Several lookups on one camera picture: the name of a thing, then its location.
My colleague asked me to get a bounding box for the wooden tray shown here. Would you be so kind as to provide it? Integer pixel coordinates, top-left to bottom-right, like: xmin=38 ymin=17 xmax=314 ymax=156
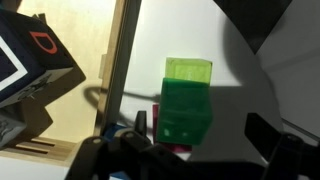
xmin=0 ymin=0 xmax=143 ymax=168

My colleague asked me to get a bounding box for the blue block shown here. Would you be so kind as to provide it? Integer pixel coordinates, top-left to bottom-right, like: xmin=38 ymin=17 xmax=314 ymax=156
xmin=101 ymin=123 xmax=135 ymax=138

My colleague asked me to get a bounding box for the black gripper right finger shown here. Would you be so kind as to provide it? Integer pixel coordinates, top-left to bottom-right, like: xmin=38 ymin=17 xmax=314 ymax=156
xmin=244 ymin=112 xmax=285 ymax=158

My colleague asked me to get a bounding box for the black and white soft cube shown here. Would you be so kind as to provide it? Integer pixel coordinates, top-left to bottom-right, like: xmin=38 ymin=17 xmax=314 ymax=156
xmin=0 ymin=105 xmax=28 ymax=152

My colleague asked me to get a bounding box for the lime green block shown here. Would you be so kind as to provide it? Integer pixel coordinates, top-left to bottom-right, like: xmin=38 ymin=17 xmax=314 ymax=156
xmin=165 ymin=56 xmax=215 ymax=85

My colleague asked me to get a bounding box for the navy soft cube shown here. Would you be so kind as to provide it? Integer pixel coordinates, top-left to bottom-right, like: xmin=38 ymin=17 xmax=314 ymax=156
xmin=0 ymin=8 xmax=76 ymax=110

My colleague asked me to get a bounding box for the magenta block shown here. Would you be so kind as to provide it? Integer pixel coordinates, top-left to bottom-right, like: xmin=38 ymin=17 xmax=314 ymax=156
xmin=151 ymin=103 xmax=193 ymax=154

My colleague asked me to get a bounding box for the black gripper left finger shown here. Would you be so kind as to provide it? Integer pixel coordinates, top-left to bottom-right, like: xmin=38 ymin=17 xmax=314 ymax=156
xmin=134 ymin=110 xmax=150 ymax=138

